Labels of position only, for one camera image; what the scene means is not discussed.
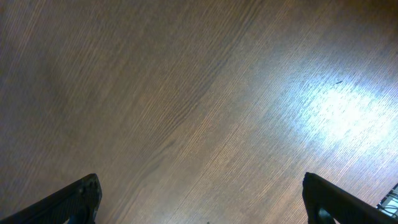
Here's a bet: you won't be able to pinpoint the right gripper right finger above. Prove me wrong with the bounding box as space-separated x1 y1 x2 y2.
302 172 397 224

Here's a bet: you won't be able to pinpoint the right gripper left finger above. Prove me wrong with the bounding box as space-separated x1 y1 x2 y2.
1 174 102 224

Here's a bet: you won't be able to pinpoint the cables at frame corner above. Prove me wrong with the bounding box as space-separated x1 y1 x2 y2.
376 183 398 218

